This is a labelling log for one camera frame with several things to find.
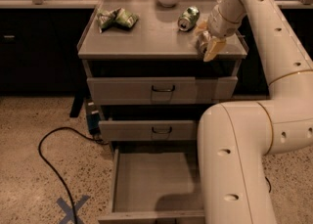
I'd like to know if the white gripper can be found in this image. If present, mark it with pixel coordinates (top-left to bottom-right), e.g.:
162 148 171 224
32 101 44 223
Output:
194 5 241 62

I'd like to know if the silver redbull can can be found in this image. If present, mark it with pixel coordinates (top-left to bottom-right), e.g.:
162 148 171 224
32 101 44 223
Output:
197 31 212 55

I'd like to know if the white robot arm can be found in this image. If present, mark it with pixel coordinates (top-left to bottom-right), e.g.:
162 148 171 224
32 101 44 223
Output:
197 0 313 224

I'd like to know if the green soda can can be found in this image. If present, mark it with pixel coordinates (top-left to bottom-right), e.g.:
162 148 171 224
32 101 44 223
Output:
177 6 200 31

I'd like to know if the grey drawer cabinet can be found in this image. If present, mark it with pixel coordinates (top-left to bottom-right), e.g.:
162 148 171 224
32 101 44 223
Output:
76 0 249 157

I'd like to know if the grey top drawer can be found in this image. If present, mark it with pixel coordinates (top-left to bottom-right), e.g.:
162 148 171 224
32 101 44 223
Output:
87 76 238 106

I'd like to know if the grey drawer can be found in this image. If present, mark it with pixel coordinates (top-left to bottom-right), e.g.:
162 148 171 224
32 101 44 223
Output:
87 76 238 106
99 120 197 142
98 146 204 224

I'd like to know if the grey middle drawer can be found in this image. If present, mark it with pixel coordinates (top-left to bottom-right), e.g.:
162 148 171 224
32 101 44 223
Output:
99 120 197 142

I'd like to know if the grey bottom drawer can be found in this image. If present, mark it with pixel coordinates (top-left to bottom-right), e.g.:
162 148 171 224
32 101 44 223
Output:
98 146 204 224

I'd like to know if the green chip bag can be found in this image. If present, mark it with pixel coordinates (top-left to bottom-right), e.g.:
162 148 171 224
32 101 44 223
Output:
96 8 139 32

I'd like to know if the black power box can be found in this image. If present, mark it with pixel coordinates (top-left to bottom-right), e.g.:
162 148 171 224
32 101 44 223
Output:
85 101 100 135

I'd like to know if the dark counter with cabinets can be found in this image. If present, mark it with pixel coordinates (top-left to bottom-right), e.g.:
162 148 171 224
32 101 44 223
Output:
0 8 313 96

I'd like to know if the blue tape cross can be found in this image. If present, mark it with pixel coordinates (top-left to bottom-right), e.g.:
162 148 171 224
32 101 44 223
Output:
57 195 90 224

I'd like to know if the black floor cable left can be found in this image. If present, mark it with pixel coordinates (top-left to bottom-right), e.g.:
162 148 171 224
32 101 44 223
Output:
37 126 111 224

